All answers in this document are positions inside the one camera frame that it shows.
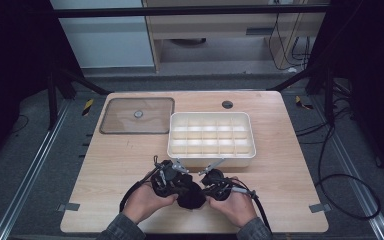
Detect thick black floor cable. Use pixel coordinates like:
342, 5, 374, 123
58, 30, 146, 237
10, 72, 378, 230
294, 109, 382, 221

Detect left hand-held gripper cable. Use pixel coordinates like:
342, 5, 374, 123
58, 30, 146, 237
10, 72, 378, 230
119, 155, 163, 214

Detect aluminium floor rail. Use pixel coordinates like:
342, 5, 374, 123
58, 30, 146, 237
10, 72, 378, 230
313, 96, 384, 240
0, 99, 72, 240

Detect transparent box lid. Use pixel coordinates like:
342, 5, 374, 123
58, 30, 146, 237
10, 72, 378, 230
99, 96, 176, 135

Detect black horizontal frame bar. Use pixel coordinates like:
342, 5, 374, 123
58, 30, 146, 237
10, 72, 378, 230
53, 4, 331, 19

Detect white compartment storage box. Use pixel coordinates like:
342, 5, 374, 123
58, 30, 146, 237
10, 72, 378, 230
166, 111, 257, 168

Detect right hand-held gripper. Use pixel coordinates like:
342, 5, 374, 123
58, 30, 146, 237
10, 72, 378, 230
198, 158, 244, 202

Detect dark curtain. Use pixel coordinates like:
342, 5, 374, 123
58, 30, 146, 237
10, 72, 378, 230
0, 0, 84, 168
308, 0, 384, 186

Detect person's right hand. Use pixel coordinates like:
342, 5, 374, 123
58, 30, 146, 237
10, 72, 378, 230
206, 177, 258, 228

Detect hand-held gripper cable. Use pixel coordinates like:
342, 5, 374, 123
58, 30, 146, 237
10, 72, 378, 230
119, 155, 163, 214
229, 181, 273, 234

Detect person's left hand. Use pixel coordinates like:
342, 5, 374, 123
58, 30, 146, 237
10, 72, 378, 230
121, 181, 178, 225

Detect black sock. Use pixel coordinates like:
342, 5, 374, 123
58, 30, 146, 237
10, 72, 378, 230
176, 173, 208, 211

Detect right hand-held gripper cable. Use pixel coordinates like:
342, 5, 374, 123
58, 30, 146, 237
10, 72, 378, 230
229, 181, 273, 234

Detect grey tape strip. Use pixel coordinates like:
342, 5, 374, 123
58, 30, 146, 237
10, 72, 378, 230
57, 202, 81, 212
308, 203, 332, 214

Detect light wooden desk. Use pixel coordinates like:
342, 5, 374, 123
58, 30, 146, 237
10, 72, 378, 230
142, 0, 328, 73

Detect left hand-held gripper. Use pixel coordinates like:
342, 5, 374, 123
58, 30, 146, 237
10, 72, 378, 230
150, 159, 190, 198

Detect yellow black striped tape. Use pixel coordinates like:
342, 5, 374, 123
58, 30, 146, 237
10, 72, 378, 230
81, 98, 95, 117
294, 95, 315, 111

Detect thin black floor cable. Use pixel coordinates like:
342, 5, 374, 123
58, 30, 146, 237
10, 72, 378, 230
4, 114, 30, 135

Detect black metal stand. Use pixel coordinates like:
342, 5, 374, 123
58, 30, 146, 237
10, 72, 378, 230
266, 61, 336, 128
45, 61, 113, 132

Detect hanging black desk cables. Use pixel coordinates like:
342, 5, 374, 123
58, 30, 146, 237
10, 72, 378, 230
268, 13, 312, 72

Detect white cabinet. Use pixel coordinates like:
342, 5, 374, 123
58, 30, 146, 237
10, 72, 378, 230
50, 0, 156, 69

